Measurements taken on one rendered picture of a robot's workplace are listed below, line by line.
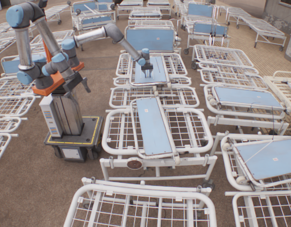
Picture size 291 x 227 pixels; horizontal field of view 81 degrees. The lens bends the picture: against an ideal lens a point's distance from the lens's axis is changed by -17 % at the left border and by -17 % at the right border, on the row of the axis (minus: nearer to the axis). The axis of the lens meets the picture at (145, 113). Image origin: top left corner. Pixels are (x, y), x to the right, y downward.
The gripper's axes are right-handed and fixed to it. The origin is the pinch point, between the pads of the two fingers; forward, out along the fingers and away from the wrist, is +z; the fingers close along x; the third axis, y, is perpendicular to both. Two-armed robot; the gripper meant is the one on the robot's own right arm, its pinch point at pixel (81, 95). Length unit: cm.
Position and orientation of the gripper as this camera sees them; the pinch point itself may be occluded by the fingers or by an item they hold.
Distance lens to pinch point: 135.2
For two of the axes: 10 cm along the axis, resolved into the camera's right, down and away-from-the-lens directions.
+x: -4.7, 6.4, -6.0
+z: 4.1, 7.6, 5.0
